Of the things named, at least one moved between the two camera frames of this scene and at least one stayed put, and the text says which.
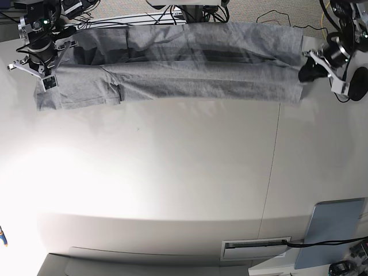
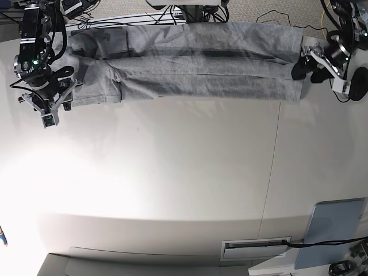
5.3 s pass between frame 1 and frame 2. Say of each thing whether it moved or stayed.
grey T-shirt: stayed
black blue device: stayed
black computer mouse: stayed
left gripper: moved
